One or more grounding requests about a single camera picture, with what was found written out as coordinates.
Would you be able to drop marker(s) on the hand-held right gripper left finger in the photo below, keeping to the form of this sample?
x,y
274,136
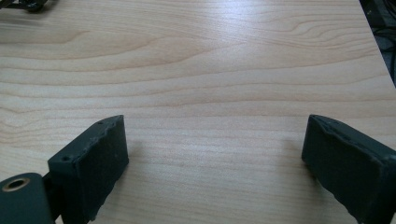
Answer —
x,y
90,168

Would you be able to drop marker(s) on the black metal frame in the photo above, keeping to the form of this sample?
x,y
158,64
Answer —
x,y
35,5

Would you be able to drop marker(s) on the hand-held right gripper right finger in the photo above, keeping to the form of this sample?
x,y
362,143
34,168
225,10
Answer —
x,y
348,165

